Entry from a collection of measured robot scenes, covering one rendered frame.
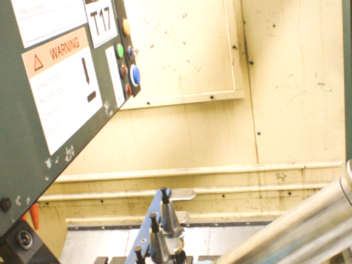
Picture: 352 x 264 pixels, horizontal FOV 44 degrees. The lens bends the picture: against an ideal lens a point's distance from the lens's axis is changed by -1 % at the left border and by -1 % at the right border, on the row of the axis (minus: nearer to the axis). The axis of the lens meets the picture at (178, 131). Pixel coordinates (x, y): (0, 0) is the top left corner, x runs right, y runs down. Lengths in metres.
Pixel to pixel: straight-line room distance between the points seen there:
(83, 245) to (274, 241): 1.31
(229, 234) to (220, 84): 0.57
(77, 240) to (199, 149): 0.64
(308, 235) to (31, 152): 0.33
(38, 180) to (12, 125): 0.06
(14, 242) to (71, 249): 1.28
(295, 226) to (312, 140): 0.97
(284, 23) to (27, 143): 1.09
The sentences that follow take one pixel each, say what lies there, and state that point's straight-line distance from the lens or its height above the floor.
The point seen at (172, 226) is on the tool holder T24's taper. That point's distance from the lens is 1.03.
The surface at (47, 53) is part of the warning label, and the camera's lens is 0.48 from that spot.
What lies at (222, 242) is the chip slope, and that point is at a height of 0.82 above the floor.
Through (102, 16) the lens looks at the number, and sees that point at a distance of 0.64.
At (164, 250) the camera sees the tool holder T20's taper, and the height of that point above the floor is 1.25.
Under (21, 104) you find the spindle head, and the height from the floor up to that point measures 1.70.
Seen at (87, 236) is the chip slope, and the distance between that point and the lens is 1.83.
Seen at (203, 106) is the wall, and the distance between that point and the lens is 1.49.
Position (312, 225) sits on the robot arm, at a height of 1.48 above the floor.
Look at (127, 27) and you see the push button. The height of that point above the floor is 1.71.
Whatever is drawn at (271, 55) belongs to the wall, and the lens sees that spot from 1.42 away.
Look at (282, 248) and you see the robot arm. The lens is 0.58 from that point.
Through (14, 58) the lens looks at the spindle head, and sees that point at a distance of 0.43.
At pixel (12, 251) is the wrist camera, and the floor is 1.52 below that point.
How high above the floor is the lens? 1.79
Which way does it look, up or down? 21 degrees down
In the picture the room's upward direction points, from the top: 10 degrees counter-clockwise
